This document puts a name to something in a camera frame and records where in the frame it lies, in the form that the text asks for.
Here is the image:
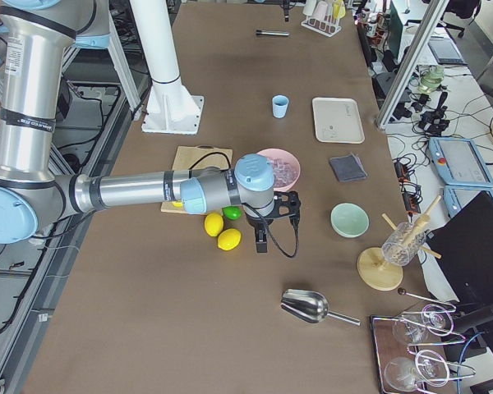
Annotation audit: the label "wine glass holder tray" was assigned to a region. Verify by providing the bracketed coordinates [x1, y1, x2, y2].
[370, 301, 476, 393]

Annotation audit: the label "bamboo cutting board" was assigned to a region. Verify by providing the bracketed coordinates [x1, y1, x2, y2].
[159, 145, 234, 215]

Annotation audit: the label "black monitor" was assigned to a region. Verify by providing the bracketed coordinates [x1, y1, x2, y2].
[428, 191, 493, 305]

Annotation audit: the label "aluminium frame post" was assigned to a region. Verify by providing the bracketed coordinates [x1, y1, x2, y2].
[376, 0, 449, 131]

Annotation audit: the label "grey folded cloth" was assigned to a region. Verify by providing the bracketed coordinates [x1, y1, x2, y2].
[329, 153, 367, 182]

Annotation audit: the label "green lime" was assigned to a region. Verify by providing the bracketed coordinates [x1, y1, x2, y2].
[222, 206, 242, 221]

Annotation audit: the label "yellow cup on rack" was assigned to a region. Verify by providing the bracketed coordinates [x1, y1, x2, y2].
[333, 0, 346, 19]

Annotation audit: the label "pink cup on rack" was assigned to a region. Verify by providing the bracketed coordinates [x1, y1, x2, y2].
[311, 0, 329, 21]

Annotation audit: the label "yellow lemon far left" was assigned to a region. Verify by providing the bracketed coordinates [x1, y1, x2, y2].
[217, 228, 242, 251]

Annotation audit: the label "white cup on rack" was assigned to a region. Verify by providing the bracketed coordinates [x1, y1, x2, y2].
[302, 0, 316, 17]

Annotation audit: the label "textured glass tumbler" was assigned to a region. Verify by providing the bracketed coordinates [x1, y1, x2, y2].
[381, 222, 426, 267]

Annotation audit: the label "cream rectangular tray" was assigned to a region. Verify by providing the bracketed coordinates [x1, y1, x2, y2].
[311, 97, 365, 144]

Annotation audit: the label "green bowl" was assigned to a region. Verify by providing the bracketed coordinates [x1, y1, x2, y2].
[330, 203, 370, 238]

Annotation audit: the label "light blue cup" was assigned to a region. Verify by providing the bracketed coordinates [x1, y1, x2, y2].
[272, 94, 289, 119]

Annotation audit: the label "blue teach pendant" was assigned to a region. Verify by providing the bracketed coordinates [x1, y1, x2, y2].
[443, 185, 493, 218]
[428, 137, 493, 189]

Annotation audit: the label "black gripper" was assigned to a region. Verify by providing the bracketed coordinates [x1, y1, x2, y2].
[243, 204, 274, 253]

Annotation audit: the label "pink bowl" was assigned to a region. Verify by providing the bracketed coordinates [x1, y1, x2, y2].
[258, 148, 301, 192]

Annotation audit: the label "yellow lemon near board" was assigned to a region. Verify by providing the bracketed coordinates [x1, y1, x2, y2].
[204, 213, 224, 237]

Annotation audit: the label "steel ice scoop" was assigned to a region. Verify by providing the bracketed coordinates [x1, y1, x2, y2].
[280, 289, 361, 326]

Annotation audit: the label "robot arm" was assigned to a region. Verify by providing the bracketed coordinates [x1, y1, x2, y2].
[0, 1, 276, 244]

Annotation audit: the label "steel muddler black tip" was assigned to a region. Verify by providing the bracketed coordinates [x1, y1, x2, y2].
[256, 30, 290, 37]

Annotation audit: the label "wooden cup tree stand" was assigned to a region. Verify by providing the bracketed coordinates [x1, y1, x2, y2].
[357, 195, 441, 291]

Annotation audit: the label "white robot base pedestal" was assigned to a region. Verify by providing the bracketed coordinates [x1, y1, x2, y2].
[131, 0, 204, 135]

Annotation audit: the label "clear fake ice cubes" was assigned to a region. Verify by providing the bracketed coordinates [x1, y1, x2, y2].
[271, 159, 298, 188]

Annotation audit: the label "white wire cup rack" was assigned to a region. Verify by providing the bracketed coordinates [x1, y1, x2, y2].
[301, 0, 342, 38]

